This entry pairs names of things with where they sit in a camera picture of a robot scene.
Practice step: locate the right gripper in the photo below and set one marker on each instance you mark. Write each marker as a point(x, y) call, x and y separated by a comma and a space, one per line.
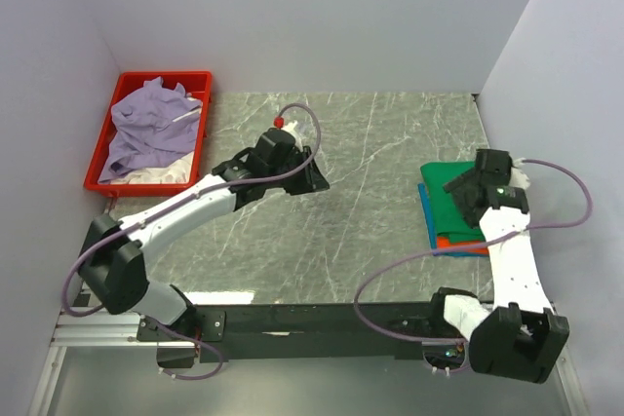
point(458, 186)

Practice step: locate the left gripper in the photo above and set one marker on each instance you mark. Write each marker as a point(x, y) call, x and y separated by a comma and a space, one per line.
point(311, 179)

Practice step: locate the green t-shirt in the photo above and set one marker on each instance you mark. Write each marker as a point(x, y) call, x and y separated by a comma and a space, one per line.
point(447, 218)

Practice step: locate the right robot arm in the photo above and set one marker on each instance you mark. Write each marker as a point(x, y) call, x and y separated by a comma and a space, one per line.
point(519, 336)

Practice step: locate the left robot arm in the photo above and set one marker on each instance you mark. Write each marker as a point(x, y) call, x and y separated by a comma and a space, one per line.
point(113, 260)

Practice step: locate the folded blue t-shirt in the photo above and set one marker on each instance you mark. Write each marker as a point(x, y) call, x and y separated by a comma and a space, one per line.
point(428, 216)

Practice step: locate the folded orange t-shirt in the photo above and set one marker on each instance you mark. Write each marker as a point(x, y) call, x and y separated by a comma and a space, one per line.
point(458, 243)

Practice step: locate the lavender t-shirt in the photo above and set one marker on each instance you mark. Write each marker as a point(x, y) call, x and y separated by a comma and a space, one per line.
point(151, 128)

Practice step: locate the black base beam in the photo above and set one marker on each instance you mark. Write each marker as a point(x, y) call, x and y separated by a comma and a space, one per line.
point(401, 330)

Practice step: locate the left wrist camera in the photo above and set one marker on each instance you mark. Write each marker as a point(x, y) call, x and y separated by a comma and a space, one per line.
point(291, 127)

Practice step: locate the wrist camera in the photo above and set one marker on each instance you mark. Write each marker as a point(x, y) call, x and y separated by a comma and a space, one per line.
point(291, 127)
point(518, 178)

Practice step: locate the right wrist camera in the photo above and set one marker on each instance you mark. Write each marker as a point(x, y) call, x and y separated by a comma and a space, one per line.
point(518, 178)

